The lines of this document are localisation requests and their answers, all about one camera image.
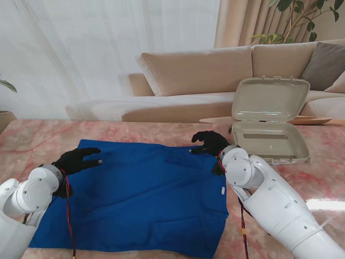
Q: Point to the beige sofa cushion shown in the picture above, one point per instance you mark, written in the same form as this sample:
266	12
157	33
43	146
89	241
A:
338	86

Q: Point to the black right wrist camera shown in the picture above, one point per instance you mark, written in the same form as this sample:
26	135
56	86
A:
217	170

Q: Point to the white sheer curtain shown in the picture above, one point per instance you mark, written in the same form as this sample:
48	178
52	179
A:
81	54

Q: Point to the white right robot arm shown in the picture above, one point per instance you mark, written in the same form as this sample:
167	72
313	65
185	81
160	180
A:
283	205

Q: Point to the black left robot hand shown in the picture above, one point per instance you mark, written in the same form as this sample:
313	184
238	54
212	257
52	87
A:
72	162

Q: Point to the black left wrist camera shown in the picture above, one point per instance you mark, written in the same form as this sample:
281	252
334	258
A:
64	191

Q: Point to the beige sectional sofa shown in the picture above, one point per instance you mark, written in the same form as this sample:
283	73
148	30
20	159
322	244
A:
196	73

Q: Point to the blue shirt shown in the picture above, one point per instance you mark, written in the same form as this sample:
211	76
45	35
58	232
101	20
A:
134	194

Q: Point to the oval wooden tray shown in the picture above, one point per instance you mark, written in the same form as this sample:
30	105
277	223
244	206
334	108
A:
310	120

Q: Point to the beige drape curtain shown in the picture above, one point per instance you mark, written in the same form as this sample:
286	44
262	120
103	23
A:
234	24

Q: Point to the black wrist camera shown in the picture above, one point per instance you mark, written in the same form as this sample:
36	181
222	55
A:
217	170
64	191

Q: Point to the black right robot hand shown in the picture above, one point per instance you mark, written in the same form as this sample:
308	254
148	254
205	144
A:
214	144

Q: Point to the open beige hard suitcase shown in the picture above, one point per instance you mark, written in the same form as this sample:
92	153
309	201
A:
269	99

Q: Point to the tall green leafy plant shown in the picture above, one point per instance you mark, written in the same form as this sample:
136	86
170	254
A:
269	39

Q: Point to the small green plant leaf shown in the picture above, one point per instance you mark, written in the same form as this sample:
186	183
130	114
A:
9	85

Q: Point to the grey sofa cushion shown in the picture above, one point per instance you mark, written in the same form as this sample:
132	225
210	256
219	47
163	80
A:
326	64

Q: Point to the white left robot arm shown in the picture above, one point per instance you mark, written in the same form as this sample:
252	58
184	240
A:
32	191

